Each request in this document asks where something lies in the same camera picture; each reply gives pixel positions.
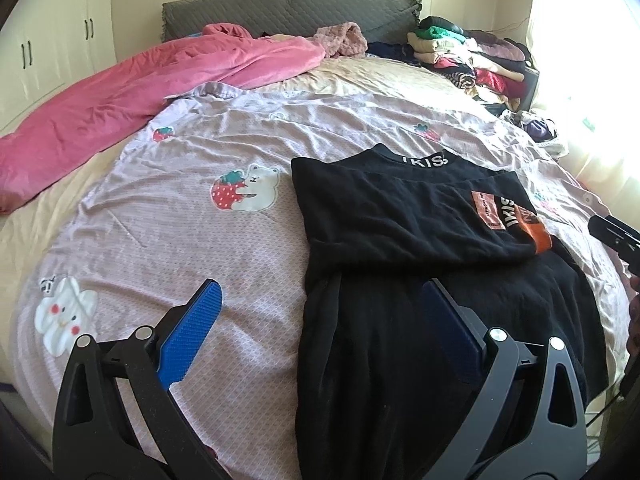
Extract black sweater with orange cuffs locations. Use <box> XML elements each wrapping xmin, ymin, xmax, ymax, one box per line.
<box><xmin>292</xmin><ymin>145</ymin><xmax>608</xmax><ymax>479</ymax></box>

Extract pile of colourful clothes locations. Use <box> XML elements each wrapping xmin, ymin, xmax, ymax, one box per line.
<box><xmin>407</xmin><ymin>16</ymin><xmax>558</xmax><ymax>143</ymax></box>

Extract lilac printed bed sheet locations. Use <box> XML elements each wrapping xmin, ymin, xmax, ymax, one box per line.
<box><xmin>12</xmin><ymin>84</ymin><xmax>628</xmax><ymax>479</ymax></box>

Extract pink blanket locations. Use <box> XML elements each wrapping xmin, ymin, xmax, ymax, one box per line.
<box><xmin>1</xmin><ymin>23</ymin><xmax>326</xmax><ymax>214</ymax></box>

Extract dark navy garment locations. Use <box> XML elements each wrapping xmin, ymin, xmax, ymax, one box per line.
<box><xmin>367</xmin><ymin>41</ymin><xmax>421</xmax><ymax>66</ymax></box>

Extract grey quilted headboard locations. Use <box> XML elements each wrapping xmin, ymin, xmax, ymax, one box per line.
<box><xmin>162</xmin><ymin>0</ymin><xmax>422</xmax><ymax>44</ymax></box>

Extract dusty pink fuzzy garment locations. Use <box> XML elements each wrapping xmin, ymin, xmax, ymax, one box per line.
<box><xmin>311</xmin><ymin>22</ymin><xmax>368</xmax><ymax>58</ymax></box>

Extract white wardrobe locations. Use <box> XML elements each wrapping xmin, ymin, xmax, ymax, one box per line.
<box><xmin>1</xmin><ymin>0</ymin><xmax>116</xmax><ymax>134</ymax></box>

